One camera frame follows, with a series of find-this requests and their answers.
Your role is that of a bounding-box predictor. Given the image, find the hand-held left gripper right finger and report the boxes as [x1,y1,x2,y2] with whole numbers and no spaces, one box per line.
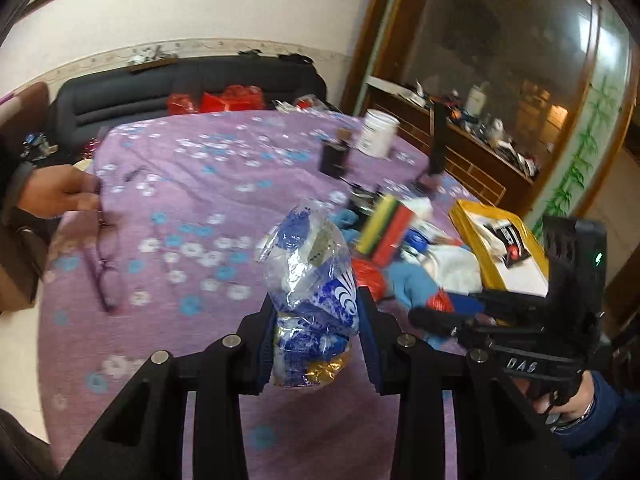
[356,287,576,480]

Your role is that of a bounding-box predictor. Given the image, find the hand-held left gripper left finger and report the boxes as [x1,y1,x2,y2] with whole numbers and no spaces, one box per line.
[57,292,281,480]

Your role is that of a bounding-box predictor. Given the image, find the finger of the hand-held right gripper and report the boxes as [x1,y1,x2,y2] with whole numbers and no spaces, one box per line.
[407,305,497,350]
[470,287,551,315]

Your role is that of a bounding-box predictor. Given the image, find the white cloth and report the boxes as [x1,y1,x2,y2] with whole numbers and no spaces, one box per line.
[425,246,484,294]

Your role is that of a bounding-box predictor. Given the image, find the blue white plastic bag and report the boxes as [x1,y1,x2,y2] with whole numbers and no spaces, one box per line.
[257,197,361,390]

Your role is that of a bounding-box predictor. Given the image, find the person's right forearm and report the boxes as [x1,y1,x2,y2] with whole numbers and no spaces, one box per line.
[550,370,640,480]

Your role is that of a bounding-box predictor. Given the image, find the person's right hand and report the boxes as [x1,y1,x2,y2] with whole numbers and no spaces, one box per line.
[515,377,596,432]

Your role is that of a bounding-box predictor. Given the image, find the blue cloth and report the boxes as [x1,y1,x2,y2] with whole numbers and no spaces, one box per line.
[387,261,442,311]

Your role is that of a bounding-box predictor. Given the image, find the yellow cardboard box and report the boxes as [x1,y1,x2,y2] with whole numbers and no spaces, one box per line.
[448,199,551,297]

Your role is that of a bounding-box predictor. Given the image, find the crumpled red plastic bag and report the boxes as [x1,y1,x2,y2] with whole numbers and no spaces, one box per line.
[351,257,389,302]

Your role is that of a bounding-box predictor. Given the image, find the multicoloured sponge pack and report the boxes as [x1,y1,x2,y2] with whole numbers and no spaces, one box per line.
[357,195,417,267]

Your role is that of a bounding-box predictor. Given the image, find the black electric motor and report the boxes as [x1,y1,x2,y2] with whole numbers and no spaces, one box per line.
[345,182,388,218]

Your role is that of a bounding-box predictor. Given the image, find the wooden cabinet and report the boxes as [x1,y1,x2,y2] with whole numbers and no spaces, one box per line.
[365,75,540,213]

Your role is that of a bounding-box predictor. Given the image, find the purple floral tablecloth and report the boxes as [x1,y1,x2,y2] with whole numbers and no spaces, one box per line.
[37,110,501,480]

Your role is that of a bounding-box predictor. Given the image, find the clutter on cabinet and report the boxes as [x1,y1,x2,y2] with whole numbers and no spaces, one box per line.
[400,80,540,177]

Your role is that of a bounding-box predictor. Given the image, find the black phone on stand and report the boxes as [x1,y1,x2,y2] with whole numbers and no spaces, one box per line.
[419,102,449,196]

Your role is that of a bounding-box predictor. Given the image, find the purple framed eyeglasses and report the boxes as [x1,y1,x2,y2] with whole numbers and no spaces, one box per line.
[82,180,126,313]

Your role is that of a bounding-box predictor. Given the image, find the small black box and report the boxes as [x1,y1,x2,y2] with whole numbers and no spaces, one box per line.
[319,140,351,178]

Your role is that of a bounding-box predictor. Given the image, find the white plastic jar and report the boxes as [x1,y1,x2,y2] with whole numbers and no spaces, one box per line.
[356,108,401,159]

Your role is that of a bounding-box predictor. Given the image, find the wooden framed glass door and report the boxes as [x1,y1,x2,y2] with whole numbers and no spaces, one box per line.
[342,0,640,233]

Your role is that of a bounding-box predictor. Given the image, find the large red plastic bag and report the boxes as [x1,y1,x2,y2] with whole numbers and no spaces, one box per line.
[200,85,266,112]

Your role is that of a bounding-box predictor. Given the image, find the small red plastic bag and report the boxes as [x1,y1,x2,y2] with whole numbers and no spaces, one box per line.
[167,92,199,116]

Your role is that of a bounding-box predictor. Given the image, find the black sofa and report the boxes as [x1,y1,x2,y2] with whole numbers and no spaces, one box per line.
[47,55,328,156]

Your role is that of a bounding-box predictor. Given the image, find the bunch of keys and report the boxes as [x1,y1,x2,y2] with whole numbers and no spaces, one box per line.
[21,132,57,160]

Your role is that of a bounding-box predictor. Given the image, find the wooden board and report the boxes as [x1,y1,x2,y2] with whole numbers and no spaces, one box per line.
[128,56,179,74]

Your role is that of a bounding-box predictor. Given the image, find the brown chair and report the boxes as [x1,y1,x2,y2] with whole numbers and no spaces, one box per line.
[0,81,51,133]

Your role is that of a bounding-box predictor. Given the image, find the silver bracelet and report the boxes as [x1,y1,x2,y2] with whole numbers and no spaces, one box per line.
[552,396,597,432]

